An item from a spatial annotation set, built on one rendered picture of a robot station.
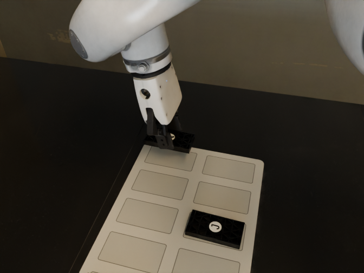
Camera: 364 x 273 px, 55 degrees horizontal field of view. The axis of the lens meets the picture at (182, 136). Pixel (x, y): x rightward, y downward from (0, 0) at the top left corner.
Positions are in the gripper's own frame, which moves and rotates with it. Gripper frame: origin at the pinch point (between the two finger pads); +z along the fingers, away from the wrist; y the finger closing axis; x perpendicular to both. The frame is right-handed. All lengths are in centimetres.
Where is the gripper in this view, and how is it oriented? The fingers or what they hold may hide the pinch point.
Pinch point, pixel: (169, 132)
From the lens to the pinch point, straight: 71.4
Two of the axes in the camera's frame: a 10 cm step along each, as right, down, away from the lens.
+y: 2.8, -6.4, 7.1
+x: -9.4, -0.3, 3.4
